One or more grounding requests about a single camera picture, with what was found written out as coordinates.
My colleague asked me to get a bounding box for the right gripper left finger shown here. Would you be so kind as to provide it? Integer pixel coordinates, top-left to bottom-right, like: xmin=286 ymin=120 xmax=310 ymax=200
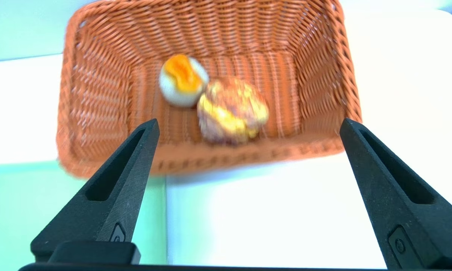
xmin=30 ymin=119 xmax=160 ymax=264

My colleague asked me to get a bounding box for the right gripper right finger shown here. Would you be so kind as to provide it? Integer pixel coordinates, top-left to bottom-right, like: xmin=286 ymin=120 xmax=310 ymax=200
xmin=339 ymin=118 xmax=452 ymax=270

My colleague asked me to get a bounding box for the orange and white egg bun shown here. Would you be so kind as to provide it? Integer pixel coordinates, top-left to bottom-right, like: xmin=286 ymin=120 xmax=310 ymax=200
xmin=159 ymin=54 xmax=210 ymax=108

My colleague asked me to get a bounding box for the brown cream puff bun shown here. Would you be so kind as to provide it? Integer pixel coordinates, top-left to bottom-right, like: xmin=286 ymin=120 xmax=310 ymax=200
xmin=196 ymin=78 xmax=269 ymax=145

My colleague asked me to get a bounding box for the orange wicker basket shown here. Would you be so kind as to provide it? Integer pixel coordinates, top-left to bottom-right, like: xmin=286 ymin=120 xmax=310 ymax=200
xmin=56 ymin=0 xmax=362 ymax=179

